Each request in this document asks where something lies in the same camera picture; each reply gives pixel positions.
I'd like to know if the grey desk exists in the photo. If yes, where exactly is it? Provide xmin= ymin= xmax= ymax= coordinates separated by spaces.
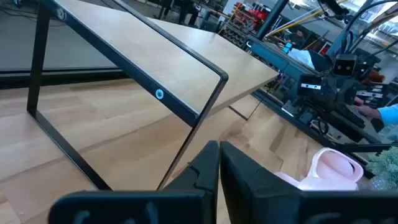
xmin=247 ymin=35 xmax=321 ymax=78

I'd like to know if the person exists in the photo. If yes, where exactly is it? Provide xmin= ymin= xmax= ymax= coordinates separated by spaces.
xmin=178 ymin=0 xmax=200 ymax=26
xmin=157 ymin=0 xmax=175 ymax=19
xmin=284 ymin=28 xmax=307 ymax=49

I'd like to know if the person's forearm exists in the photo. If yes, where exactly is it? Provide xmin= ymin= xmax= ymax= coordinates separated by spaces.
xmin=377 ymin=104 xmax=398 ymax=127

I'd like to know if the pink slide sandal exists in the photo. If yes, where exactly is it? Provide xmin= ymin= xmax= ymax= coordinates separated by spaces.
xmin=297 ymin=147 xmax=364 ymax=191

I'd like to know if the white cloth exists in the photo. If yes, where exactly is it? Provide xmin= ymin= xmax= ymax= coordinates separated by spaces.
xmin=289 ymin=48 xmax=315 ymax=68

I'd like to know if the person's hand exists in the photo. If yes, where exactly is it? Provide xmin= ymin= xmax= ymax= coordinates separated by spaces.
xmin=354 ymin=96 xmax=381 ymax=119

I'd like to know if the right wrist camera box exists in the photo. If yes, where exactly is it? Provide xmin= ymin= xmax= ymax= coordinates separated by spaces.
xmin=331 ymin=54 xmax=358 ymax=77

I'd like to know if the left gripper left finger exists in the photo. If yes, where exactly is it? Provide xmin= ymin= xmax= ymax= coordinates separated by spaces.
xmin=48 ymin=139 xmax=221 ymax=224

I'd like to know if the yellow bar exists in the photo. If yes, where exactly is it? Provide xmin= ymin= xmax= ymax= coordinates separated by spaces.
xmin=266 ymin=0 xmax=349 ymax=38

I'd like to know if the green artificial plant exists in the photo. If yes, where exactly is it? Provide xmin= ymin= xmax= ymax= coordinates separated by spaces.
xmin=366 ymin=146 xmax=398 ymax=191

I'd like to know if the black metal rig frame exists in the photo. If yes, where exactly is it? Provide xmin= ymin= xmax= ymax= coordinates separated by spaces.
xmin=0 ymin=67 xmax=398 ymax=181

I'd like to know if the red storage rack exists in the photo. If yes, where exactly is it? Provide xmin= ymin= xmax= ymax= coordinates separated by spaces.
xmin=231 ymin=1 xmax=271 ymax=35

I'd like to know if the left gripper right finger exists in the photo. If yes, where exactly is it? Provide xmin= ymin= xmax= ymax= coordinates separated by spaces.
xmin=220 ymin=141 xmax=398 ymax=224

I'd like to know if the wooden shelf black metal frame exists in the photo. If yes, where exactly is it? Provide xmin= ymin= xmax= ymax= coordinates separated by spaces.
xmin=26 ymin=0 xmax=280 ymax=191

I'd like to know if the black pole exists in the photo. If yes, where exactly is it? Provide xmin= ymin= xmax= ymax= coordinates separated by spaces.
xmin=255 ymin=0 xmax=290 ymax=40

